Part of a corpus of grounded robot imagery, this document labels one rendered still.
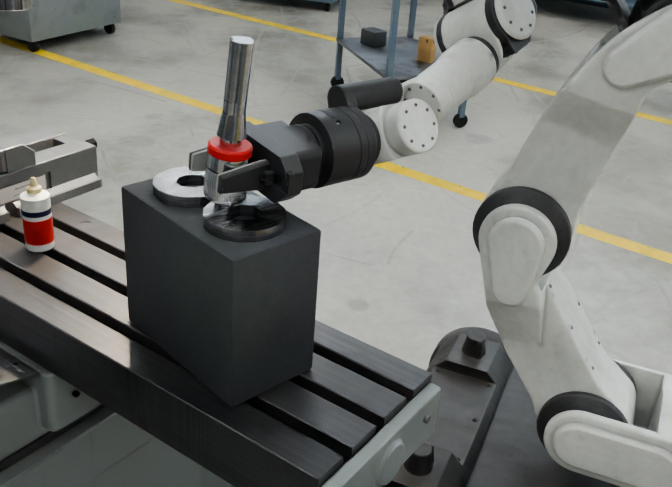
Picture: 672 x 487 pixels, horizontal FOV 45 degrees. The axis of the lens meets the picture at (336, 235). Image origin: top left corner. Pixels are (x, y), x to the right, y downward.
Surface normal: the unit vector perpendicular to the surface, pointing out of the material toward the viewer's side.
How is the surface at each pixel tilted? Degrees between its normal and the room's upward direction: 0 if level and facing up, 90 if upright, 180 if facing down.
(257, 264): 90
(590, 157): 90
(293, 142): 6
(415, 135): 62
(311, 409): 0
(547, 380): 90
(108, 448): 90
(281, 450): 0
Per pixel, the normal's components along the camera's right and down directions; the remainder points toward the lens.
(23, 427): 0.81, 0.32
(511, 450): 0.07, -0.89
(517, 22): 0.58, -0.14
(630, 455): -0.39, 0.40
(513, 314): -0.34, 0.75
